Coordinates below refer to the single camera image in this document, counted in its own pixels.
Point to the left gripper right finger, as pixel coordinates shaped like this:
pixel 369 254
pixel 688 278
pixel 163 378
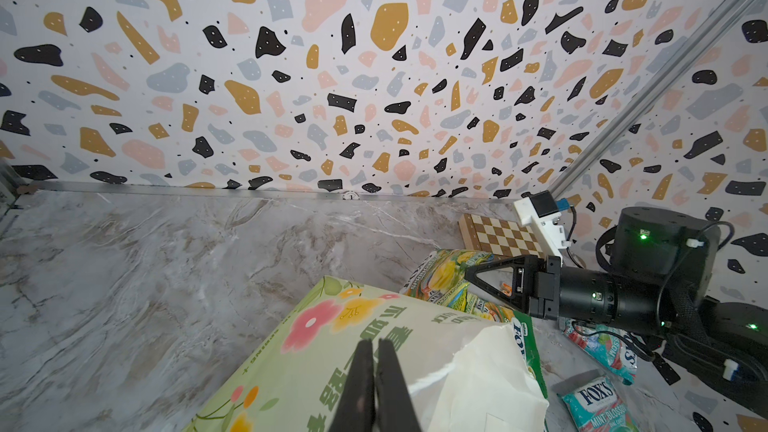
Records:
pixel 395 411

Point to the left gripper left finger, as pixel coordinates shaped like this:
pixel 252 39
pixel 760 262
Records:
pixel 356 407

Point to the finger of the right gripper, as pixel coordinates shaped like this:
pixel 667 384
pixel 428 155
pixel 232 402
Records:
pixel 505 282

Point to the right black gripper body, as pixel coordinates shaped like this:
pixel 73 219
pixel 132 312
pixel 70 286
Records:
pixel 555 291

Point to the white paper gift bag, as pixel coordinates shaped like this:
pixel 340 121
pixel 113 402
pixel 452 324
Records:
pixel 463 373

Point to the green lemon candy packet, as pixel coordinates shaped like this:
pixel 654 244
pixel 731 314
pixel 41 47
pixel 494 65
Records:
pixel 440 279

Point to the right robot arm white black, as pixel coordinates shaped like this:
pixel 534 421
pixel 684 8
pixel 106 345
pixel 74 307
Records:
pixel 723 344

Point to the wooden folding chess board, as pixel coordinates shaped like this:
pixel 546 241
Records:
pixel 499 237

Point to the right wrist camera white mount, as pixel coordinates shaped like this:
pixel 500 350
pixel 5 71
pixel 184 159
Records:
pixel 540 213

